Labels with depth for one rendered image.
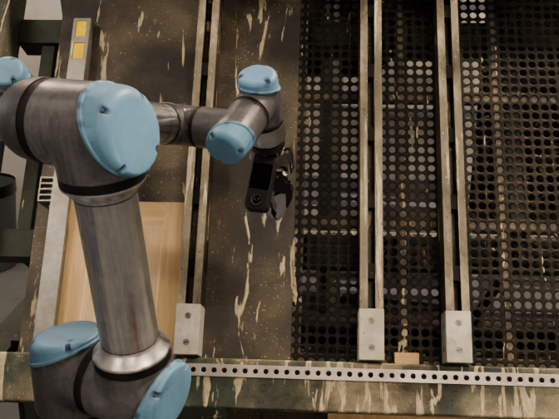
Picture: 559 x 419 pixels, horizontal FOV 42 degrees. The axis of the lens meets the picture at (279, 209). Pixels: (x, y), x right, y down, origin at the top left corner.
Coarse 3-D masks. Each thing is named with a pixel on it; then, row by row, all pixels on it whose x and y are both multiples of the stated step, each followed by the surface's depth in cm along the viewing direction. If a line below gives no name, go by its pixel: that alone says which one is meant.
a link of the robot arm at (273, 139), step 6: (282, 126) 140; (270, 132) 138; (276, 132) 139; (282, 132) 141; (258, 138) 139; (264, 138) 139; (270, 138) 139; (276, 138) 140; (282, 138) 141; (258, 144) 141; (264, 144) 140; (270, 144) 140; (276, 144) 141
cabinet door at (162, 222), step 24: (72, 216) 197; (144, 216) 196; (168, 216) 196; (72, 240) 195; (168, 240) 194; (72, 264) 193; (168, 264) 192; (72, 288) 191; (168, 288) 190; (72, 312) 189; (168, 312) 188; (168, 336) 186
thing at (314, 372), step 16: (192, 368) 180; (208, 368) 180; (224, 368) 180; (240, 368) 180; (256, 368) 180; (272, 368) 179; (288, 368) 179; (304, 368) 179; (320, 368) 179; (336, 368) 179; (352, 368) 179; (368, 368) 179; (480, 384) 176; (496, 384) 176; (512, 384) 176; (528, 384) 176; (544, 384) 176
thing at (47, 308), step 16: (80, 64) 207; (64, 208) 195; (48, 224) 194; (64, 224) 194; (48, 240) 193; (64, 240) 193; (48, 256) 192; (64, 256) 193; (48, 272) 190; (48, 288) 189; (48, 304) 188; (48, 320) 187
